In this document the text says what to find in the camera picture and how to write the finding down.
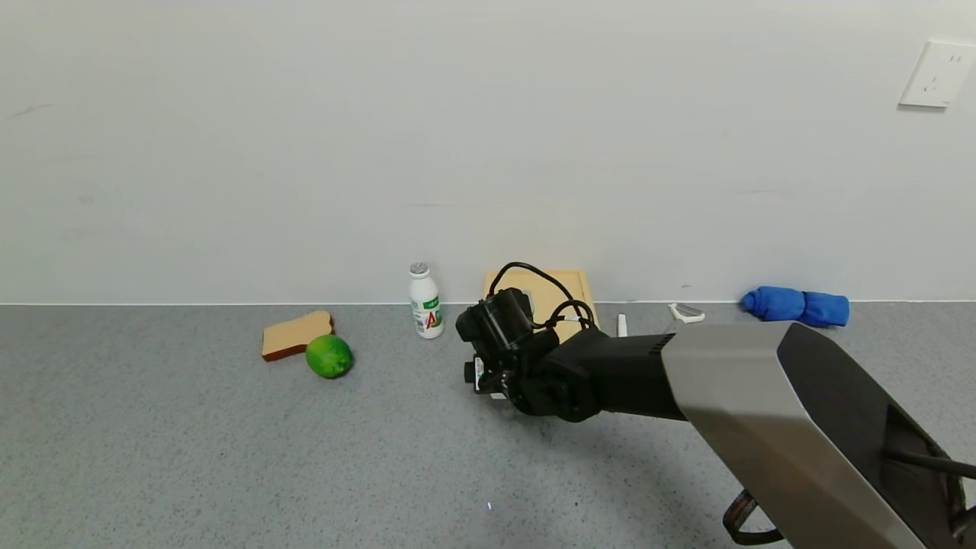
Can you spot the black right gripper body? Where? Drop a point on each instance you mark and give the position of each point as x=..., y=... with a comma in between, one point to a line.
x=478, y=374

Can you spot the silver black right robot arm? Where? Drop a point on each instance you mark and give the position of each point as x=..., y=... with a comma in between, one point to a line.
x=762, y=396

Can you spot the yellow drawer cabinet housing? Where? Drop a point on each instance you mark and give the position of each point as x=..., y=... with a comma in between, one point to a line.
x=572, y=286

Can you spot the white drink bottle green label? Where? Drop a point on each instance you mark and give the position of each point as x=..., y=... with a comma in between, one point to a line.
x=425, y=305

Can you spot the green lime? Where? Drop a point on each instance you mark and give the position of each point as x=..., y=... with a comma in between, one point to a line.
x=329, y=356

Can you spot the white marker pen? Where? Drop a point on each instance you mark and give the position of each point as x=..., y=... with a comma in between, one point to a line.
x=621, y=325

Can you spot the brown toast slice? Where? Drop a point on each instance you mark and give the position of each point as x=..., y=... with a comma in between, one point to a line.
x=293, y=335

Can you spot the rolled blue cloth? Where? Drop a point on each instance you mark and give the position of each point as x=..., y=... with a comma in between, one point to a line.
x=793, y=306

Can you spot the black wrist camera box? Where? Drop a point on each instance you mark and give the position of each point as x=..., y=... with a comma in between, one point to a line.
x=480, y=375

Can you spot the white wall socket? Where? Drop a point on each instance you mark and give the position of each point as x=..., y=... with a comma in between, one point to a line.
x=936, y=75

